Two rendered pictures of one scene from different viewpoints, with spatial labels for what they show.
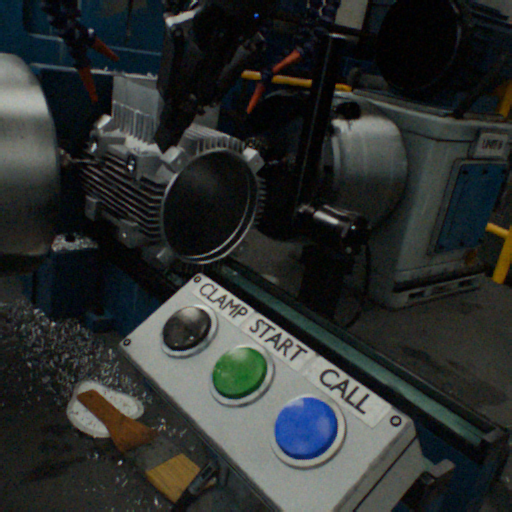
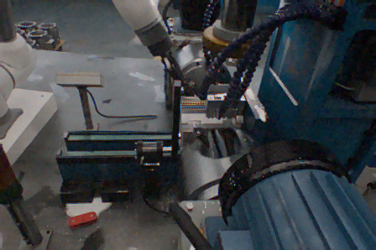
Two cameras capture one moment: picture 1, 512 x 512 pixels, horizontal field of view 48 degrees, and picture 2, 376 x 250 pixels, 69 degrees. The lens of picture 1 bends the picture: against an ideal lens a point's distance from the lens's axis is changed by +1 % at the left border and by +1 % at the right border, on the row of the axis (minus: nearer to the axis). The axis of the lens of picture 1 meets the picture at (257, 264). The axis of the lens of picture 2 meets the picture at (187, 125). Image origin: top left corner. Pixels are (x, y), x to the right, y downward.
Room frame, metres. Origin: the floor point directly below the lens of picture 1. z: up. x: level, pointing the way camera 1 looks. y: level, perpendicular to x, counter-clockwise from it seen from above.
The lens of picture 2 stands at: (1.20, -0.52, 1.59)
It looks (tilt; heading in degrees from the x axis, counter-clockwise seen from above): 37 degrees down; 127
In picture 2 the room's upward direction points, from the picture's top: 4 degrees clockwise
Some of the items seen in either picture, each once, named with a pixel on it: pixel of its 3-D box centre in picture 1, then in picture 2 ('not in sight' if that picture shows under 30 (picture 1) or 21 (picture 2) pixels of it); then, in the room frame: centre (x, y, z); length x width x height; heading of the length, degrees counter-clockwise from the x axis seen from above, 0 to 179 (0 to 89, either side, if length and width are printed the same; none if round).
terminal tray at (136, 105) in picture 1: (164, 113); (221, 101); (0.83, 0.17, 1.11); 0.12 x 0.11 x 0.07; 45
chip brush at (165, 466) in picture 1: (136, 439); not in sight; (0.51, 0.09, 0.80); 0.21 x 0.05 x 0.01; 52
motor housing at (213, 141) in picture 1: (171, 186); (207, 123); (0.80, 0.14, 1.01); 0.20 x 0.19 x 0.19; 45
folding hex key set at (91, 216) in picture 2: not in sight; (82, 220); (0.66, -0.31, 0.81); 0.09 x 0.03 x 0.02; 62
